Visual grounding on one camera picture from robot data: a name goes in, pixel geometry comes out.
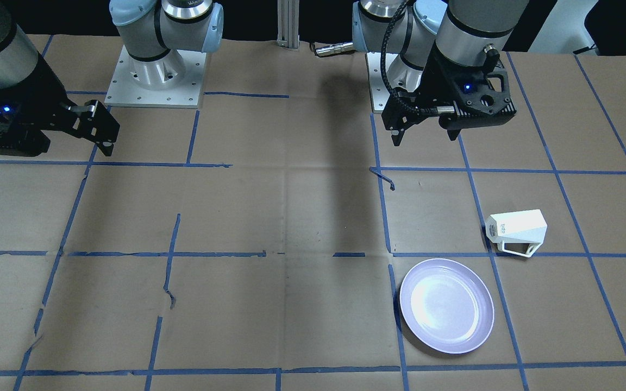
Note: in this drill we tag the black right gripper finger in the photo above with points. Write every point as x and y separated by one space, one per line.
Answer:
97 125

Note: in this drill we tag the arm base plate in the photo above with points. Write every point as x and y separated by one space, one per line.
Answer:
378 92
175 81

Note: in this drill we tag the aluminium frame post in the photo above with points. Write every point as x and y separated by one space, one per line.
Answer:
288 24

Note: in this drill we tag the silver cable connector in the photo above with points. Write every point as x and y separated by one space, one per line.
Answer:
335 49

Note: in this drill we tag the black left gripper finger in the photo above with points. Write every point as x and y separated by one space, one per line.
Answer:
398 131
453 134

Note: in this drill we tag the lavender plate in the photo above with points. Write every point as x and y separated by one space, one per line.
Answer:
446 306

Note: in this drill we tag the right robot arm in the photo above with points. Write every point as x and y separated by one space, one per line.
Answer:
149 29

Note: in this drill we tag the white angular cup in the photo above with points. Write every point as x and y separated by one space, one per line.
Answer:
518 233

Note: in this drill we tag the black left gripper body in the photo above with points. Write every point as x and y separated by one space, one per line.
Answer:
427 81

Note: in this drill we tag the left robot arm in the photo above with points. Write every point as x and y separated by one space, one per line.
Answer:
404 33

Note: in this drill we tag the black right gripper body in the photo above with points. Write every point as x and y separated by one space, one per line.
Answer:
43 91

